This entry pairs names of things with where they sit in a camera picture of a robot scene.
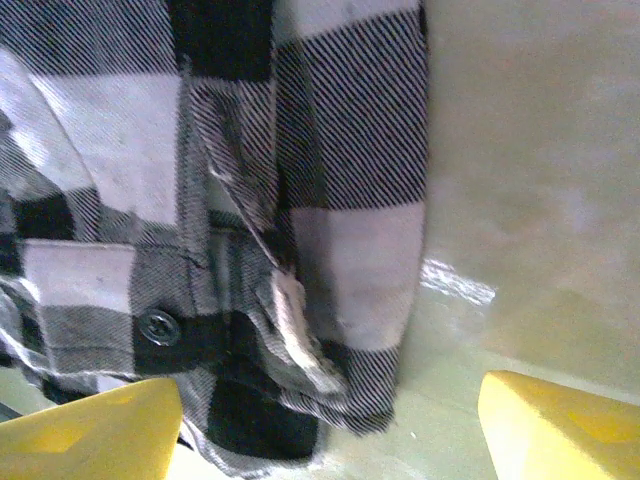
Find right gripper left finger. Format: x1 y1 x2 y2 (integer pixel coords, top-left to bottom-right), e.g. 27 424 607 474
0 377 184 480

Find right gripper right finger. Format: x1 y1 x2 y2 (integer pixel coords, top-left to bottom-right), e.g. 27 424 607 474
477 369 640 480

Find black white checked shirt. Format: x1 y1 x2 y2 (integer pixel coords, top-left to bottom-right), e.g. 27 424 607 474
0 0 431 480

